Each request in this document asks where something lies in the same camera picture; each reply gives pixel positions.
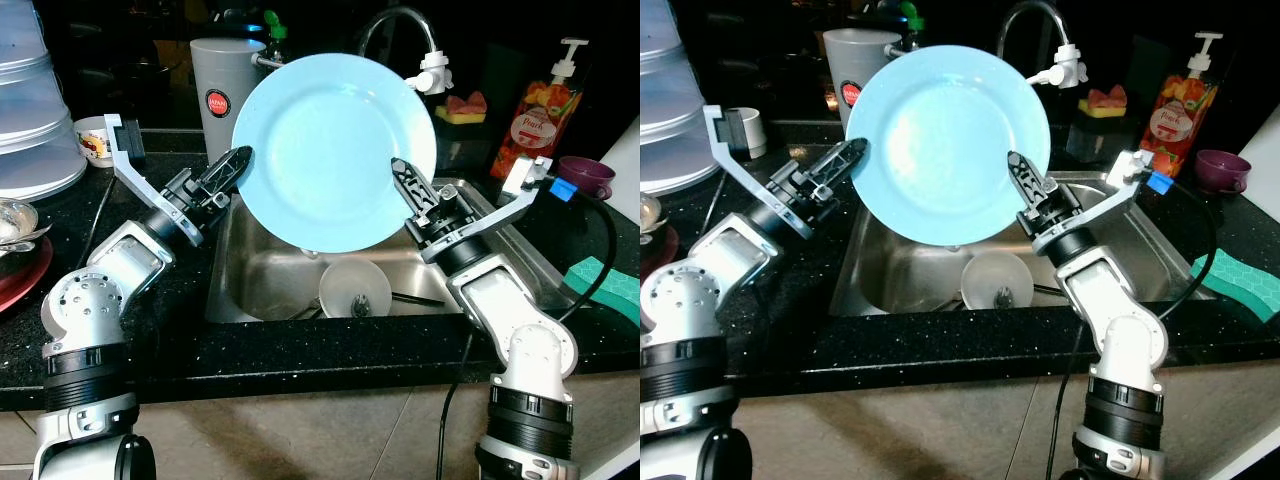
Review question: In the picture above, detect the white bowl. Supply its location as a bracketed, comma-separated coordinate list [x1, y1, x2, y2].
[960, 250, 1034, 311]
[318, 258, 393, 319]

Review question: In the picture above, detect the chrome gooseneck faucet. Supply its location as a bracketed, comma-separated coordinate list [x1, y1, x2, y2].
[358, 5, 441, 61]
[995, 0, 1066, 61]

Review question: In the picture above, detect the black sponge holder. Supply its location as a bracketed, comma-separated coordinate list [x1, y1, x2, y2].
[435, 120, 496, 173]
[1065, 115, 1131, 166]

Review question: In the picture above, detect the red and yellow sponge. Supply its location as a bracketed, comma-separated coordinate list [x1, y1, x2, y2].
[1080, 85, 1128, 119]
[445, 92, 488, 126]

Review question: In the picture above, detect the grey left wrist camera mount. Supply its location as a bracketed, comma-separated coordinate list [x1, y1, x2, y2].
[703, 103, 801, 226]
[105, 113, 201, 219]

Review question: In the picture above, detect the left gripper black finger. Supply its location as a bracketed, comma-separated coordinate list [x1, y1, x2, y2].
[815, 138, 869, 193]
[205, 148, 254, 196]

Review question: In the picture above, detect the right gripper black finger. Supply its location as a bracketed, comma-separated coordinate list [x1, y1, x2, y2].
[392, 158, 438, 226]
[1008, 152, 1051, 216]

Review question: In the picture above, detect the light blue plate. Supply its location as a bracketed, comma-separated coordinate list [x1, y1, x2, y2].
[231, 53, 438, 254]
[845, 45, 1051, 246]

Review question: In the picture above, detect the stainless steel sink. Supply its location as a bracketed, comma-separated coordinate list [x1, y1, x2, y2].
[205, 175, 576, 326]
[830, 170, 1216, 316]

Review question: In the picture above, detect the grey water filter canister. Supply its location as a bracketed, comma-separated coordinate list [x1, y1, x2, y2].
[822, 28, 906, 131]
[190, 38, 281, 166]

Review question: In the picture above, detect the white printed cup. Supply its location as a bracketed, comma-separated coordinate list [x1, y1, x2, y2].
[73, 115, 116, 168]
[728, 107, 769, 161]

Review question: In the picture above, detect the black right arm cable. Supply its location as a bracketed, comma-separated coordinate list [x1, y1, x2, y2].
[435, 178, 618, 480]
[1043, 172, 1219, 480]

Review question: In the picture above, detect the white cutting board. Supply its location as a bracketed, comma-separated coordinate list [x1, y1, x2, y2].
[1238, 95, 1280, 166]
[600, 115, 641, 201]

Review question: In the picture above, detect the purple cup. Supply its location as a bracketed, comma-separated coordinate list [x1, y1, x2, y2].
[555, 155, 616, 201]
[1195, 150, 1251, 194]

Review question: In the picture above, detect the green capped oil bottle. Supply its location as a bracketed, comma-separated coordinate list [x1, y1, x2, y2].
[900, 2, 926, 51]
[262, 10, 289, 61]

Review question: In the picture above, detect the orange dish soap pump bottle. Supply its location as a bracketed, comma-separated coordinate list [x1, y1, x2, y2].
[1140, 32, 1226, 179]
[490, 38, 591, 181]

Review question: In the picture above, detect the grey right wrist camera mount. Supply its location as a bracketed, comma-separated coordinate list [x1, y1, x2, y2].
[420, 155, 557, 265]
[1035, 150, 1161, 253]

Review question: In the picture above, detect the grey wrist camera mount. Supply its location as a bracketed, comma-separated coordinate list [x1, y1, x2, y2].
[420, 155, 557, 265]
[105, 113, 201, 219]
[1035, 150, 1161, 253]
[703, 103, 801, 226]

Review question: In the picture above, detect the translucent plastic food cover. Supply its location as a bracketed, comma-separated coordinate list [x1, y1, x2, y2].
[0, 0, 89, 201]
[640, 0, 713, 141]

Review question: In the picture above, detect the green sponge cloth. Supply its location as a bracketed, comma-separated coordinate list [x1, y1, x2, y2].
[1190, 250, 1280, 323]
[563, 255, 641, 326]

